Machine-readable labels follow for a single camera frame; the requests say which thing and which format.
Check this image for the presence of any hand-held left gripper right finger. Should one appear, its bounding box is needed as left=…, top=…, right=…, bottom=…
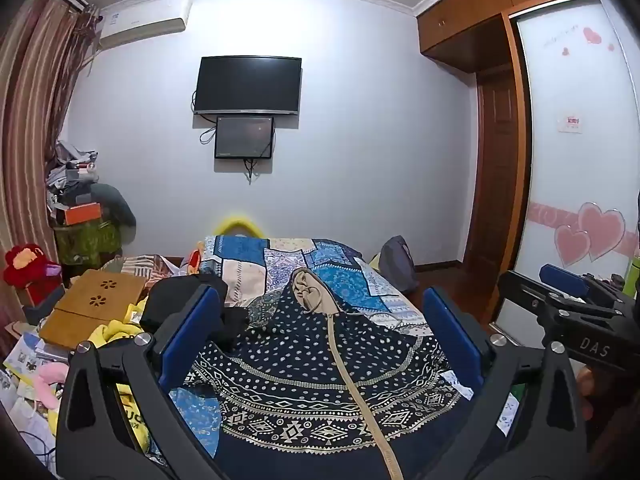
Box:
left=400, top=287, right=589, bottom=480

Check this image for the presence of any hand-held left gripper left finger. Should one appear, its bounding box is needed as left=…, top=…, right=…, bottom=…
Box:
left=56, top=282, right=236, bottom=480

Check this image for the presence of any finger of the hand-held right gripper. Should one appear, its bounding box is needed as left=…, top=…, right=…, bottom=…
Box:
left=492, top=270, right=551, bottom=343
left=539, top=263, right=591, bottom=298

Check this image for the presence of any navy patterned dress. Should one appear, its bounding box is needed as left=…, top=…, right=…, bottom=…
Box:
left=182, top=280, right=501, bottom=480

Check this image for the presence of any pile of clothes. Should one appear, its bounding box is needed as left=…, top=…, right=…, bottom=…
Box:
left=45, top=140, right=101, bottom=211

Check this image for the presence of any person's right hand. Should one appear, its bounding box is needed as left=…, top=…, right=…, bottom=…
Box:
left=574, top=366, right=597, bottom=423

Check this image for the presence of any black garment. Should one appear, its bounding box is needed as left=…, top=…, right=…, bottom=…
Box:
left=140, top=272, right=251, bottom=353

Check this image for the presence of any green bottle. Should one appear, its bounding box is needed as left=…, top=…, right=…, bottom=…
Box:
left=622, top=252, right=640, bottom=301

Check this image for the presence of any yellow printed garment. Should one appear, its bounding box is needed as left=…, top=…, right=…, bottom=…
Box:
left=75, top=300, right=151, bottom=453

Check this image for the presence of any grey backpack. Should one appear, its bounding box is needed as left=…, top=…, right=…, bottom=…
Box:
left=377, top=235, right=421, bottom=296

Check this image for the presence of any wooden lap desk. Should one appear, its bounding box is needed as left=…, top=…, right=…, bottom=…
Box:
left=39, top=269, right=147, bottom=351

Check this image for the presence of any beige fabric belt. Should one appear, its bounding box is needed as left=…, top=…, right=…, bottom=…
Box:
left=291, top=267, right=406, bottom=480

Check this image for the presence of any white heart-sticker sliding door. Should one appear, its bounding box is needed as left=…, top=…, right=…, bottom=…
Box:
left=492, top=0, right=640, bottom=346

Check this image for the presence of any blue patchwork bed sheet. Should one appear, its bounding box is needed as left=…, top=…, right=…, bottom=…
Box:
left=170, top=234, right=436, bottom=461

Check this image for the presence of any green patterned cloth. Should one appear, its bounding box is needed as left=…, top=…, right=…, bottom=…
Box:
left=54, top=220, right=123, bottom=267

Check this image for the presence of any dark grey bag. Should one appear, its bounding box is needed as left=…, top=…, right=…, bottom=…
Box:
left=90, top=182, right=137, bottom=248

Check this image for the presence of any pink plush toy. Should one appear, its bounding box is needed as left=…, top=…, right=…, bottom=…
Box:
left=30, top=362, right=71, bottom=413

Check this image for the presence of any orange box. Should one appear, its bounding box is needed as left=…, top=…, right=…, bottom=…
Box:
left=62, top=202, right=103, bottom=227

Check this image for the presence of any pile of papers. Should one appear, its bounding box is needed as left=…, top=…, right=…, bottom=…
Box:
left=0, top=330, right=71, bottom=471

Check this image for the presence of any red plush toy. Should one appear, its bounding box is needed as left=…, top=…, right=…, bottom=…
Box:
left=4, top=243, right=63, bottom=301

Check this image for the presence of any brown wooden wardrobe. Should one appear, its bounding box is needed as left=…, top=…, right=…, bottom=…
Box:
left=416, top=0, right=606, bottom=328

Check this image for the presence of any small black monitor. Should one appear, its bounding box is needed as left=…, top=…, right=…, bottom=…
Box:
left=214, top=116, right=276, bottom=160

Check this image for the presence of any striped brown curtain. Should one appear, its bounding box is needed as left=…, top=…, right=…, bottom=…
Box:
left=0, top=0, right=101, bottom=266

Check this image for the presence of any white air conditioner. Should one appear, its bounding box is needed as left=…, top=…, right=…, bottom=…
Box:
left=97, top=0, right=193, bottom=52

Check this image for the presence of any black television cable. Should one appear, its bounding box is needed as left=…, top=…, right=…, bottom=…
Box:
left=190, top=90, right=218, bottom=145

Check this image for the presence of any wall-mounted black television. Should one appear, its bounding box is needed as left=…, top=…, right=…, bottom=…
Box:
left=193, top=56, right=303, bottom=117

